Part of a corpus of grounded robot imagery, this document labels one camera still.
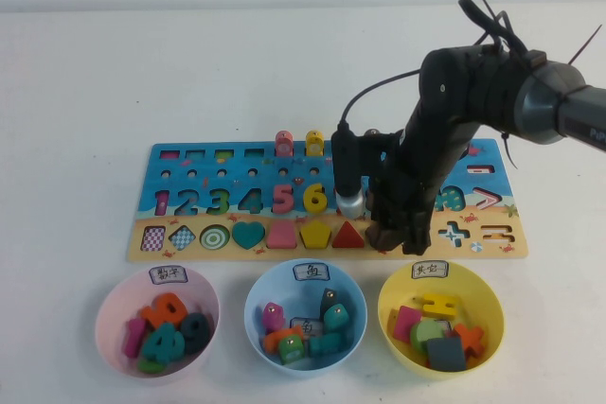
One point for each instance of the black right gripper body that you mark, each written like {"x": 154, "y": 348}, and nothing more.
{"x": 402, "y": 196}

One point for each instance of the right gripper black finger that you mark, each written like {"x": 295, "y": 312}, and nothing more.
{"x": 386, "y": 220}
{"x": 416, "y": 238}

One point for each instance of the brown wooden star piece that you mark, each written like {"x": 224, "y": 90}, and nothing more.
{"x": 383, "y": 239}

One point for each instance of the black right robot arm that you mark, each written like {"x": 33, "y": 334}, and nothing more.
{"x": 450, "y": 106}

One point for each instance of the paper label on yellow bowl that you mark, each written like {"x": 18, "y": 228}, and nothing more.
{"x": 429, "y": 269}

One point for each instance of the red wooden triangle piece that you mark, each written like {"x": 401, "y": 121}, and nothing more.
{"x": 348, "y": 238}

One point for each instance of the yellow wooden pentagon piece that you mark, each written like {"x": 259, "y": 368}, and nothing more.
{"x": 315, "y": 236}

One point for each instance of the yellow wooden equals sign piece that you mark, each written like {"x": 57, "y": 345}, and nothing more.
{"x": 433, "y": 310}

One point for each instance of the pink wooden rectangle piece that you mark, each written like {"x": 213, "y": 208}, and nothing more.
{"x": 404, "y": 323}

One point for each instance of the green wooden circle piece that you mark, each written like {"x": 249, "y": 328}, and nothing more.
{"x": 423, "y": 333}

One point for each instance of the yellow plastic bowl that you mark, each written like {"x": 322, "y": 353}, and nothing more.
{"x": 487, "y": 309}

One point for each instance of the yellow wooden fish piece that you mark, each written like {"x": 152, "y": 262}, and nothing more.
{"x": 315, "y": 144}

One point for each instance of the dark blue wooden fish piece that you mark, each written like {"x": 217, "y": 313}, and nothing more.
{"x": 326, "y": 303}

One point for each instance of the pink wooden trapezoid piece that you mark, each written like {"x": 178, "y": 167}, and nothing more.
{"x": 281, "y": 237}

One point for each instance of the teal wooden fish piece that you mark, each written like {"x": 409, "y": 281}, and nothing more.
{"x": 336, "y": 321}
{"x": 326, "y": 345}

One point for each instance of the orange wooden plus piece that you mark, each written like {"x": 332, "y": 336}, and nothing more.
{"x": 471, "y": 340}

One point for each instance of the dark blue wooden square piece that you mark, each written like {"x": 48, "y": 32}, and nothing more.
{"x": 447, "y": 354}

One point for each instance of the pink wooden fish piece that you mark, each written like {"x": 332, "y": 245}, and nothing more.
{"x": 284, "y": 145}

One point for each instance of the teal wooden heart piece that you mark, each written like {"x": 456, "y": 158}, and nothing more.
{"x": 247, "y": 235}

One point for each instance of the blue plastic bowl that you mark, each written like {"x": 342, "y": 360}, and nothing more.
{"x": 258, "y": 300}

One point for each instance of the magenta wooden fish piece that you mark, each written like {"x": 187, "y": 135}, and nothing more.
{"x": 272, "y": 321}

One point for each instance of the colourful wooden puzzle board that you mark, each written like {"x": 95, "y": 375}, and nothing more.
{"x": 237, "y": 177}

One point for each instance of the green wooden fish piece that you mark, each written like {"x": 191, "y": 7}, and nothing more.
{"x": 289, "y": 352}

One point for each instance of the orange wooden fish piece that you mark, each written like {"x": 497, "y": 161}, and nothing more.
{"x": 271, "y": 341}

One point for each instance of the paper label on pink bowl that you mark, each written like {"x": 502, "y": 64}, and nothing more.
{"x": 168, "y": 275}

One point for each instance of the orange wooden number piece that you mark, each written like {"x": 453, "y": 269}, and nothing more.
{"x": 152, "y": 315}

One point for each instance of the green wooden number piece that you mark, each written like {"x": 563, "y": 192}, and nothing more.
{"x": 149, "y": 366}

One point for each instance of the pink plastic bowl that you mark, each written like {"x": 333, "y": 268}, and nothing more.
{"x": 113, "y": 328}

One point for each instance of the red wooden number seven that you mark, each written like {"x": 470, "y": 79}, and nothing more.
{"x": 335, "y": 192}

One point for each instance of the yellow wooden number six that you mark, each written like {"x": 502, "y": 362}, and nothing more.
{"x": 315, "y": 207}

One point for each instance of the paper label on blue rim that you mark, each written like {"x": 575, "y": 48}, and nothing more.
{"x": 311, "y": 272}

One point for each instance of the pink wooden number five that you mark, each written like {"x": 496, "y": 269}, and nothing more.
{"x": 283, "y": 207}

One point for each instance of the black zip tie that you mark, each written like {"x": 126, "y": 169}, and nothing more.
{"x": 487, "y": 11}
{"x": 509, "y": 151}
{"x": 584, "y": 47}

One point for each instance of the loose paper label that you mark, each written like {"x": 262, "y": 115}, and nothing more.
{"x": 307, "y": 327}

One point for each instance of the dark blue wooden number nine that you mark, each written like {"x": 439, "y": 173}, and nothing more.
{"x": 199, "y": 343}

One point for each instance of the teal wooden number four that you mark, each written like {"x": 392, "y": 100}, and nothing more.
{"x": 175, "y": 345}

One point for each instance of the magenta wooden number one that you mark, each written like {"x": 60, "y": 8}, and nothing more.
{"x": 132, "y": 340}

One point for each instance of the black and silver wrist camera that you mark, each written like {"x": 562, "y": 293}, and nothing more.
{"x": 348, "y": 163}

